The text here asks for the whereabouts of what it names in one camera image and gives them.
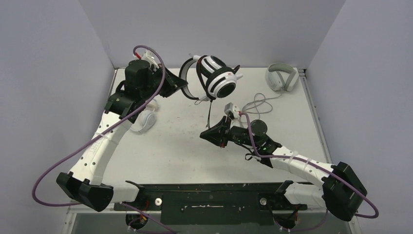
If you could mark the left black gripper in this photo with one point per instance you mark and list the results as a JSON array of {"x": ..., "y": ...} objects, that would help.
[{"x": 172, "y": 83}]

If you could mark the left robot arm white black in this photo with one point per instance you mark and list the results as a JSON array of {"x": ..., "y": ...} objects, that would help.
[{"x": 83, "y": 183}]

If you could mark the white wired headphones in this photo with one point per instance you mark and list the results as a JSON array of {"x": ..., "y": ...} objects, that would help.
[{"x": 146, "y": 119}]

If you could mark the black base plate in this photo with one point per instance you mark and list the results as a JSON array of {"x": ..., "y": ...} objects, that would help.
[{"x": 215, "y": 204}]

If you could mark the grey white over-ear headphones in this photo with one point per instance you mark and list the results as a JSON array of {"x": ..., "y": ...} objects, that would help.
[{"x": 280, "y": 78}]

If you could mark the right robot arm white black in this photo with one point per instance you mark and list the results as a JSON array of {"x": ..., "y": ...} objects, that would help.
[{"x": 336, "y": 188}]

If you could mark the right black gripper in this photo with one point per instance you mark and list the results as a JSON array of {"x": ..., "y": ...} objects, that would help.
[{"x": 222, "y": 131}]

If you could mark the black and white headphones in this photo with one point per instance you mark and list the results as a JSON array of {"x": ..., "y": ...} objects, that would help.
[{"x": 216, "y": 78}]

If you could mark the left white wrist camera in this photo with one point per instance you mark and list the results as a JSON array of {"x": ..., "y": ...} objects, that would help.
[{"x": 149, "y": 57}]

